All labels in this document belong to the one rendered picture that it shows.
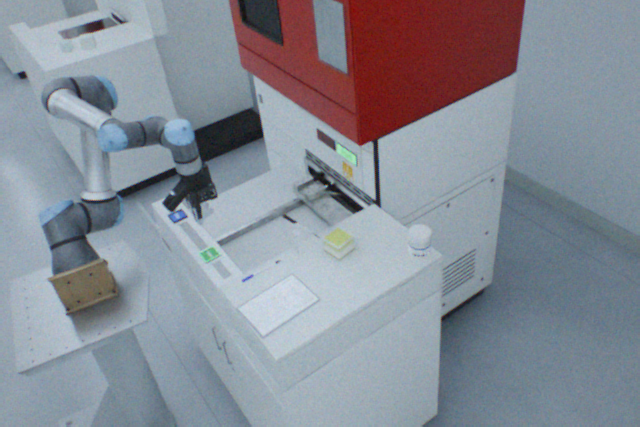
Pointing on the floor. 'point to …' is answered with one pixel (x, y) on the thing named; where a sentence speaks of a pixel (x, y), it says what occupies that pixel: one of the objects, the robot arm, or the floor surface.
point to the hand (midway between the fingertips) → (198, 222)
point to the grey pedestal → (125, 390)
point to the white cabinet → (273, 404)
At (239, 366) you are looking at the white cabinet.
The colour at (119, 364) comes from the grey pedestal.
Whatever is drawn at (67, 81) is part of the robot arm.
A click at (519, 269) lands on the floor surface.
